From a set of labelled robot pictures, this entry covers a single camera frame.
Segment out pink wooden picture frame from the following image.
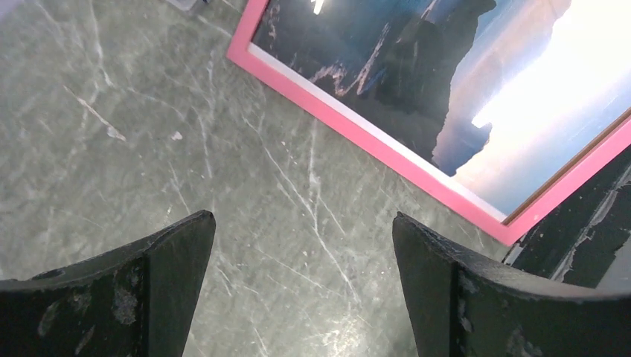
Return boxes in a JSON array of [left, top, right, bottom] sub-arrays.
[[226, 0, 630, 245]]

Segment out seascape photo print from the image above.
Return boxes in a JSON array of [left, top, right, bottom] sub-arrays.
[[252, 1, 630, 222]]

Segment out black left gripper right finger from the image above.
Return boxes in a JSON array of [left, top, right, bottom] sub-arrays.
[[392, 213, 630, 356]]

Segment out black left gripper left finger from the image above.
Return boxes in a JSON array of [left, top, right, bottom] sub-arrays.
[[1, 210, 216, 356]]

